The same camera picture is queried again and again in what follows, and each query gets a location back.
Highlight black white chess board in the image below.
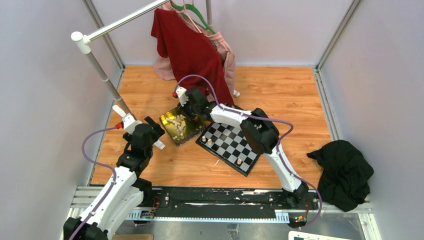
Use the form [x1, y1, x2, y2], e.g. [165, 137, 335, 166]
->
[195, 106, 259, 177]

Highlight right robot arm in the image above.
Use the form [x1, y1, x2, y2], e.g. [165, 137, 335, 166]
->
[172, 86, 309, 209]

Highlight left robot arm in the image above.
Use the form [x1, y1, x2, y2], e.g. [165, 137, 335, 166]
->
[63, 114, 165, 240]

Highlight gold metal tin box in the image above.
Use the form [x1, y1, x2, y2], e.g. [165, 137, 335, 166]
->
[159, 107, 206, 147]

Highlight dark red shirt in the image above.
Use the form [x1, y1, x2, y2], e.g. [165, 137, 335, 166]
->
[151, 8, 234, 104]

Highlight pink garment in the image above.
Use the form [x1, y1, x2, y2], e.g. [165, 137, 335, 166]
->
[158, 2, 236, 101]

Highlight green clothes hanger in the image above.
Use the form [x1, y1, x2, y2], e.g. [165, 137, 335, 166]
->
[171, 1, 216, 34]

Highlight white metal clothes rack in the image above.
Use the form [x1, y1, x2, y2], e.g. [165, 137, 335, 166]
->
[70, 0, 213, 150]

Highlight black cloth pile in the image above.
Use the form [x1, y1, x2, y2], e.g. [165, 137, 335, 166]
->
[306, 140, 374, 212]

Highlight white camera right wrist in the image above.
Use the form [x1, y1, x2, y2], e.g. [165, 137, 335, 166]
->
[172, 86, 188, 107]

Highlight white camera wrist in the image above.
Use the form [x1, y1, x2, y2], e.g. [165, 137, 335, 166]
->
[172, 86, 188, 107]
[115, 114, 142, 135]

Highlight white camera left wrist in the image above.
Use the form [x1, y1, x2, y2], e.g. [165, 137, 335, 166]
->
[115, 114, 142, 135]

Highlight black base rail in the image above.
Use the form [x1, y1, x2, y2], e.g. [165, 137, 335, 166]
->
[130, 186, 320, 223]

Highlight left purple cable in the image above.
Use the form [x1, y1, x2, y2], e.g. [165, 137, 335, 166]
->
[67, 127, 150, 240]

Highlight purple cable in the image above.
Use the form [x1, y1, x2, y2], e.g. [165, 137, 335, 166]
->
[172, 74, 323, 229]
[67, 127, 150, 240]

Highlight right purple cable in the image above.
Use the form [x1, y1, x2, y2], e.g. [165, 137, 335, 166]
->
[172, 74, 323, 229]

